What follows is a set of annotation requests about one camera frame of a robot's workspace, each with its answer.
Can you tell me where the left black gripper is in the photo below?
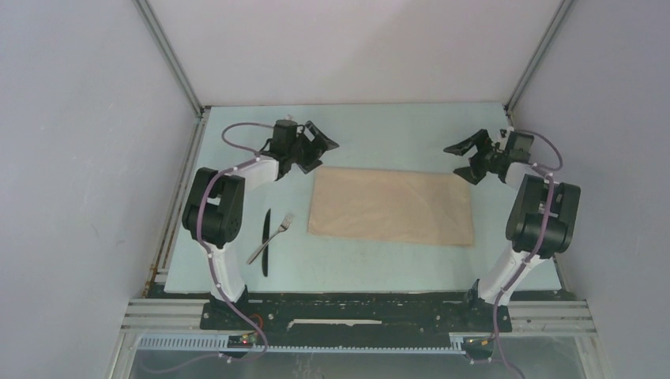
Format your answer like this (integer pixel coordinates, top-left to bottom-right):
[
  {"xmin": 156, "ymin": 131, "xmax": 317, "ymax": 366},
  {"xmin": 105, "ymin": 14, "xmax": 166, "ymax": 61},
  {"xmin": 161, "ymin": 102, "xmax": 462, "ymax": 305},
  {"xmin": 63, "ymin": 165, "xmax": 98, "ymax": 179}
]
[{"xmin": 288, "ymin": 122, "xmax": 339, "ymax": 174}]

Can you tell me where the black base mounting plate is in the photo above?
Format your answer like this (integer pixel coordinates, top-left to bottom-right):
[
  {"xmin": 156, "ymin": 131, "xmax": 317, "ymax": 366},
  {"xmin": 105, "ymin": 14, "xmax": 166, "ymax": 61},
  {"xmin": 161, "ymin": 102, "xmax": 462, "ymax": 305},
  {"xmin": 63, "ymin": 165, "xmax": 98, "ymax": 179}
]
[{"xmin": 200, "ymin": 291, "xmax": 511, "ymax": 347}]

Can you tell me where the black knife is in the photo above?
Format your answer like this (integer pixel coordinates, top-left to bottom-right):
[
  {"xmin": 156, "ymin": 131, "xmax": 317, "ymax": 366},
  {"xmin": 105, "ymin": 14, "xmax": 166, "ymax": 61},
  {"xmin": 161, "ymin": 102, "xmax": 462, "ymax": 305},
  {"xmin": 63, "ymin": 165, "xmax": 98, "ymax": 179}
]
[{"xmin": 262, "ymin": 208, "xmax": 272, "ymax": 277}]

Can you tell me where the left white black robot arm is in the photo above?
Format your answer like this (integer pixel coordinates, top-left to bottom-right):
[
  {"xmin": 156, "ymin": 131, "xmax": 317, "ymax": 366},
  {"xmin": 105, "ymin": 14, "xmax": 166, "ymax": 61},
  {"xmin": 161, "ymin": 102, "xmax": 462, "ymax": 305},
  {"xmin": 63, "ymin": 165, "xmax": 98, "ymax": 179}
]
[{"xmin": 182, "ymin": 119, "xmax": 340, "ymax": 329}]

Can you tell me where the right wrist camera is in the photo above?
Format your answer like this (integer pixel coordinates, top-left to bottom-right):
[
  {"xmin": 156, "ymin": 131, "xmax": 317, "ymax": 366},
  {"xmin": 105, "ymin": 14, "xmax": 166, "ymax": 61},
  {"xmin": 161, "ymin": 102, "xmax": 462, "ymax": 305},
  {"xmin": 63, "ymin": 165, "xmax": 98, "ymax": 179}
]
[{"xmin": 500, "ymin": 129, "xmax": 535, "ymax": 163}]

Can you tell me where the silver fork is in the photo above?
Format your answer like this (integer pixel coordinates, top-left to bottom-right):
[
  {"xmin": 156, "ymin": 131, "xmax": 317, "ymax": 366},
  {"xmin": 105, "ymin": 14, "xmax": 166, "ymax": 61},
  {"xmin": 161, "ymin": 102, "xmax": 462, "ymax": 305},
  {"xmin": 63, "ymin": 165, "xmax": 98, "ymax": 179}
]
[{"xmin": 246, "ymin": 213, "xmax": 294, "ymax": 265}]

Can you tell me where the beige cloth napkin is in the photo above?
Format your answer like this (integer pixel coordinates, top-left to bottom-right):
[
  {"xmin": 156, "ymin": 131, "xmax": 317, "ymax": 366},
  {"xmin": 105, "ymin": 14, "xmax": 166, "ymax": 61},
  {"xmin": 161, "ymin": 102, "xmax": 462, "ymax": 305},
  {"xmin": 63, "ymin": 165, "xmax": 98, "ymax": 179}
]
[{"xmin": 307, "ymin": 167, "xmax": 475, "ymax": 246}]

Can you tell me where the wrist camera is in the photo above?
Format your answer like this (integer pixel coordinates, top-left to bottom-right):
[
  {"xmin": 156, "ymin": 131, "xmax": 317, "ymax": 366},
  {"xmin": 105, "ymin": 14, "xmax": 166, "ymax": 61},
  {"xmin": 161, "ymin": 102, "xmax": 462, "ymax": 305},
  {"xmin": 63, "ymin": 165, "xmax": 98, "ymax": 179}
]
[
  {"xmin": 270, "ymin": 119, "xmax": 298, "ymax": 152},
  {"xmin": 500, "ymin": 129, "xmax": 535, "ymax": 163}
]

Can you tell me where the aluminium frame rail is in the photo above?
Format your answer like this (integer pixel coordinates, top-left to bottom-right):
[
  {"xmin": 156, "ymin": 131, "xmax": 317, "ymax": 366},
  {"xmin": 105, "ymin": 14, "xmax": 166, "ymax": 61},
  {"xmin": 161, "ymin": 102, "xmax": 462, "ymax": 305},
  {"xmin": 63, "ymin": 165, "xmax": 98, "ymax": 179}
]
[{"xmin": 122, "ymin": 298, "xmax": 597, "ymax": 338}]

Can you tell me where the white slotted cable duct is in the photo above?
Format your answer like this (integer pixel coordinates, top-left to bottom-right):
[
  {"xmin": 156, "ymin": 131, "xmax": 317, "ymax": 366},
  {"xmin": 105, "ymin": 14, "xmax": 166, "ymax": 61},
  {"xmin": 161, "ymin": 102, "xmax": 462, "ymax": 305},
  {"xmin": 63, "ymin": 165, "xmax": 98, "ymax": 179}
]
[{"xmin": 136, "ymin": 333, "xmax": 465, "ymax": 355}]

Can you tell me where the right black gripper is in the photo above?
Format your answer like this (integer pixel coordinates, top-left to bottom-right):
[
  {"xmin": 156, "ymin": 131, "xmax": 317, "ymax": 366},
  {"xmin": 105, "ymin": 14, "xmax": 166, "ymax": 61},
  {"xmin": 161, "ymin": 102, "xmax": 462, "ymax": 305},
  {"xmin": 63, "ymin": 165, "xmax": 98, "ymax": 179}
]
[{"xmin": 442, "ymin": 128, "xmax": 505, "ymax": 185}]

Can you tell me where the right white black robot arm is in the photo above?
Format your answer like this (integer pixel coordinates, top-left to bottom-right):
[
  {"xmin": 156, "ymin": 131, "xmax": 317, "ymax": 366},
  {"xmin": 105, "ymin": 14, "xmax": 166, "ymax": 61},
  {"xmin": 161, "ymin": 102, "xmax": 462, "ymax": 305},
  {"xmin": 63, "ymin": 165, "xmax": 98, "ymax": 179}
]
[{"xmin": 443, "ymin": 127, "xmax": 582, "ymax": 330}]

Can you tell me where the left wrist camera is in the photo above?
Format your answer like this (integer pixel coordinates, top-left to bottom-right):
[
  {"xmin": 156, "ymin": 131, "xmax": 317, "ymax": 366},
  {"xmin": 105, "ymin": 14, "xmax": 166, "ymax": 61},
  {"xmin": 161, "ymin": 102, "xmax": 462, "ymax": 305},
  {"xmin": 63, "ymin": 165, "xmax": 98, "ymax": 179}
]
[{"xmin": 270, "ymin": 119, "xmax": 298, "ymax": 152}]

